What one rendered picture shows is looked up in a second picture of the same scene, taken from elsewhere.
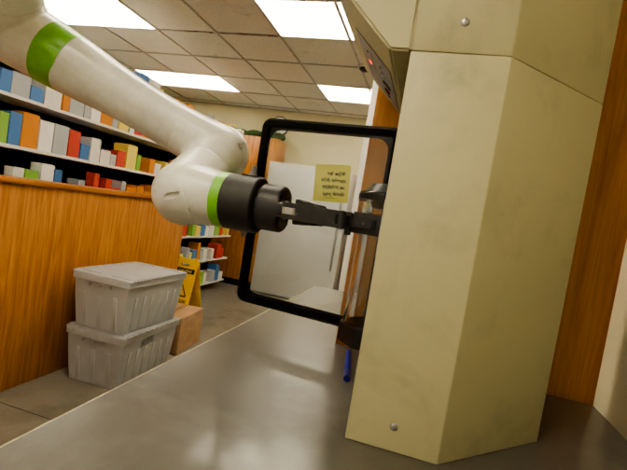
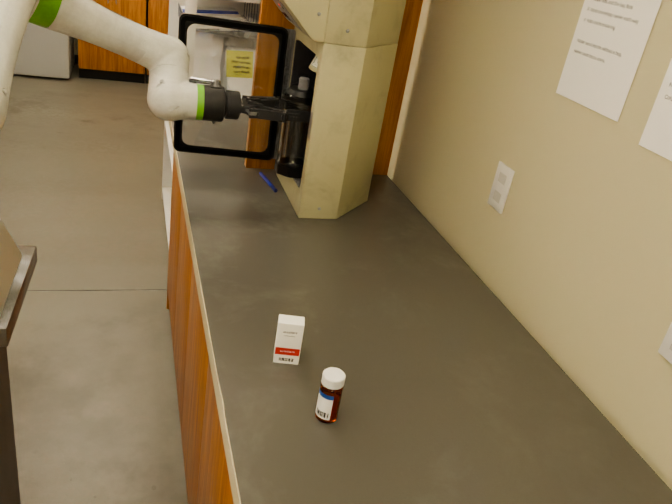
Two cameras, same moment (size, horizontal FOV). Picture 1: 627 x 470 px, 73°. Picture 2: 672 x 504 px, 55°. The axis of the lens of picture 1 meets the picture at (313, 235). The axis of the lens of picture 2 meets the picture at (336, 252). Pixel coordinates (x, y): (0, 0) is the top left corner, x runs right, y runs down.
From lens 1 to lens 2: 1.25 m
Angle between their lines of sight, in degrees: 41
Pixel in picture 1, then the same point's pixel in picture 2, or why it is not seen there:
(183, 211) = (179, 115)
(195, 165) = (179, 83)
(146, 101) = (124, 33)
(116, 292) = not seen: outside the picture
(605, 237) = (395, 85)
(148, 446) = (238, 238)
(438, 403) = (336, 195)
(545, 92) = (376, 54)
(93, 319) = not seen: outside the picture
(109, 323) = not seen: outside the picture
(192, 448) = (253, 235)
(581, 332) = (383, 138)
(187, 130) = (155, 50)
